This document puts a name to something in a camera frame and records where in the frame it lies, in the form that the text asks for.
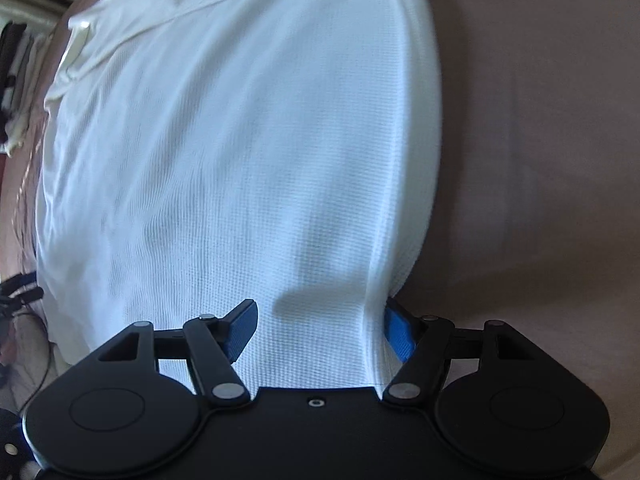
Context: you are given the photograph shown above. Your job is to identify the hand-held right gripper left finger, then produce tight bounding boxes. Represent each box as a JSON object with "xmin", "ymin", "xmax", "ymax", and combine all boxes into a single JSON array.
[{"xmin": 97, "ymin": 298, "xmax": 259, "ymax": 407}]

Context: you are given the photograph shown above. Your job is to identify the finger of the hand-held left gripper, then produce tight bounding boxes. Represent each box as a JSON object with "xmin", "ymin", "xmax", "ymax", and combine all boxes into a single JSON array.
[{"xmin": 0, "ymin": 272, "xmax": 45, "ymax": 311}]

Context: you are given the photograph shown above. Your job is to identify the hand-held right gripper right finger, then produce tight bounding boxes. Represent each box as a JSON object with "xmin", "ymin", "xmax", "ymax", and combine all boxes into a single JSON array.
[{"xmin": 381, "ymin": 296, "xmax": 543, "ymax": 405}]

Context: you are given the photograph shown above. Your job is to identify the white waffle shirt green trim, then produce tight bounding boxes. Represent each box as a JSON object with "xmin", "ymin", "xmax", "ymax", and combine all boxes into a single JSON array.
[{"xmin": 34, "ymin": 0, "xmax": 443, "ymax": 396}]

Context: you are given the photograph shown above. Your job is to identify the black hanging clothes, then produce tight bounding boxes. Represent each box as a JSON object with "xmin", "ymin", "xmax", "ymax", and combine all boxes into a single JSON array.
[{"xmin": 0, "ymin": 21, "xmax": 30, "ymax": 113}]

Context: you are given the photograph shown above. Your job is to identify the brown bed sheet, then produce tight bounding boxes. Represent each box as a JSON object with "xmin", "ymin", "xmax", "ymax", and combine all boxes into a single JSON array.
[{"xmin": 0, "ymin": 0, "xmax": 640, "ymax": 480}]

